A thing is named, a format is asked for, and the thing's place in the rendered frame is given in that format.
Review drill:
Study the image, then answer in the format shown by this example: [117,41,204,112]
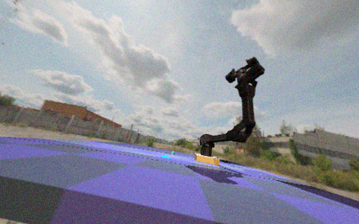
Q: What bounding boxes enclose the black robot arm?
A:
[200,63,265,157]

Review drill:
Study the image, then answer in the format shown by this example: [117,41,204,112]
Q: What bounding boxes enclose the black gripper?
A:
[225,57,260,83]

